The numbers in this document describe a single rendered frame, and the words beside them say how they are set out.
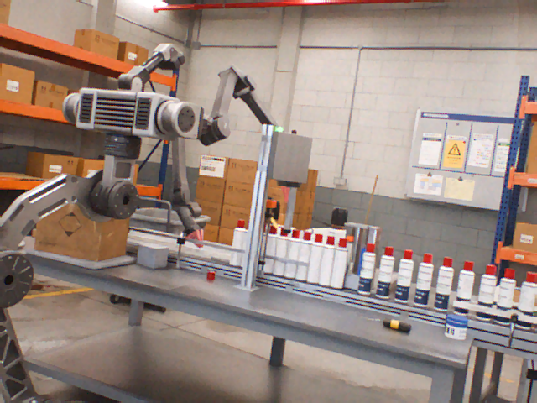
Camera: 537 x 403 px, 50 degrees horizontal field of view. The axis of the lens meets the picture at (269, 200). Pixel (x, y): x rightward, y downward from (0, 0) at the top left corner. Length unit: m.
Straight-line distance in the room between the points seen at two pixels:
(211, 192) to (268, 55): 2.46
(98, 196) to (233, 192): 4.04
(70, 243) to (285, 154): 0.96
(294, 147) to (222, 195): 3.93
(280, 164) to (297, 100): 5.34
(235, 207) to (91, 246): 3.79
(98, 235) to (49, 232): 0.22
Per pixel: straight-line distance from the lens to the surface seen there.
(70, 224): 2.52
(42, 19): 7.12
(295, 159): 2.34
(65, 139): 7.30
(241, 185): 6.11
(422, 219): 6.83
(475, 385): 3.46
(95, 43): 6.54
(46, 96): 6.19
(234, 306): 2.07
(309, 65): 7.64
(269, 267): 2.48
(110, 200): 2.15
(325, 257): 2.38
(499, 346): 2.29
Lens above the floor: 1.32
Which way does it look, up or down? 3 degrees down
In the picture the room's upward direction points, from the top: 8 degrees clockwise
